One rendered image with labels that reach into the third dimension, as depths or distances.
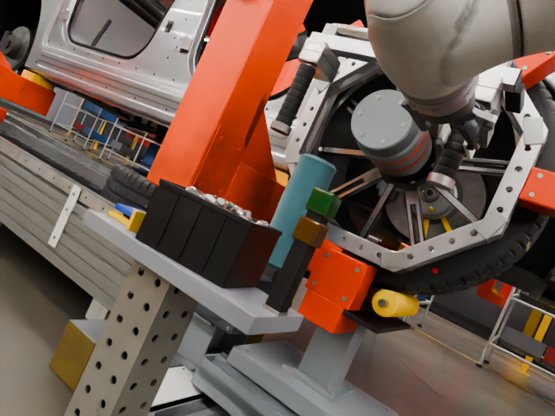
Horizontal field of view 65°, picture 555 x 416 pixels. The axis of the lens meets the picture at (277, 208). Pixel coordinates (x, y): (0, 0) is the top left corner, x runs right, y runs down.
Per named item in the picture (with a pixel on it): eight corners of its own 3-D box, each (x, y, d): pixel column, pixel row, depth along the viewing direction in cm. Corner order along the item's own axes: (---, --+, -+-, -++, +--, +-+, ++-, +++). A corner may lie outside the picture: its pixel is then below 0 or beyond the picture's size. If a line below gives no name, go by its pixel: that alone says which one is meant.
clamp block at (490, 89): (493, 124, 78) (505, 96, 78) (490, 103, 70) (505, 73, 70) (465, 116, 80) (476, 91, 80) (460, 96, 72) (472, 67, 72)
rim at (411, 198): (391, 78, 137) (311, 215, 140) (370, 37, 117) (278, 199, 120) (560, 134, 112) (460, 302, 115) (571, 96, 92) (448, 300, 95)
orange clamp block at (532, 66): (519, 95, 96) (559, 69, 93) (519, 78, 89) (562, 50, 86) (500, 73, 99) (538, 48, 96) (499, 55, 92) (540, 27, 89)
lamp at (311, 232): (320, 250, 70) (330, 227, 70) (310, 247, 67) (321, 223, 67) (301, 240, 72) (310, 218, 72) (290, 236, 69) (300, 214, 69)
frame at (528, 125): (471, 308, 90) (579, 71, 90) (467, 308, 85) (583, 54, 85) (269, 214, 118) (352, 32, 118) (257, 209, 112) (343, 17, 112)
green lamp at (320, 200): (333, 222, 70) (343, 199, 70) (324, 217, 67) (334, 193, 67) (313, 213, 72) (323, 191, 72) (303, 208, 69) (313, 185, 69)
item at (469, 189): (492, 239, 136) (478, 144, 144) (491, 235, 129) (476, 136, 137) (391, 249, 150) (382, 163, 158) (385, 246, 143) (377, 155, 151)
